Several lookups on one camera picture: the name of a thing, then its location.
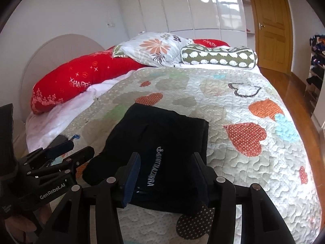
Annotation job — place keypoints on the white bed sheet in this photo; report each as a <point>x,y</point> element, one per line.
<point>53,122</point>

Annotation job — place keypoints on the green dotted pillow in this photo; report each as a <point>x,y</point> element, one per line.
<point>218,56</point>

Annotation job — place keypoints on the beige round headboard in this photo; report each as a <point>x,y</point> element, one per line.
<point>50,58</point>

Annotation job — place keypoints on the wooden door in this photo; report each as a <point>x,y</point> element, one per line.
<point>271,25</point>

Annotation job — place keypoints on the white wall switch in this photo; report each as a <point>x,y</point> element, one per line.
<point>111,25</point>

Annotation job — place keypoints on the white shoe rack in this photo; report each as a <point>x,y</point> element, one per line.
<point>316,76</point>

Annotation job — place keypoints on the red bolster pillow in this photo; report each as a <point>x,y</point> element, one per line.
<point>76,76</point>

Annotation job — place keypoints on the floral white pillow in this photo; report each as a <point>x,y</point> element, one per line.
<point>152,47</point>

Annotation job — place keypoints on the person's left hand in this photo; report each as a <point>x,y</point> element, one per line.
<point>17,225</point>

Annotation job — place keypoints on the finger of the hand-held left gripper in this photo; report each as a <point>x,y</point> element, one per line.
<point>76,157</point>
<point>59,148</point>

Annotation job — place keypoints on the white glossy wardrobe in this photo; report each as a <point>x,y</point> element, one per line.
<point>182,7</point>

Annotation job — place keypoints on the heart pattern quilt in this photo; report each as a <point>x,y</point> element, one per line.
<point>228,101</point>

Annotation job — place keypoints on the black pants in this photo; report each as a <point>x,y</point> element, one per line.
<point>157,137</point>

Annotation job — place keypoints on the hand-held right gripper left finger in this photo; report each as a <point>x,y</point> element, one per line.
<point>132,180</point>

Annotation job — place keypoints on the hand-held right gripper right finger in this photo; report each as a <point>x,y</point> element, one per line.
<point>200,180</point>

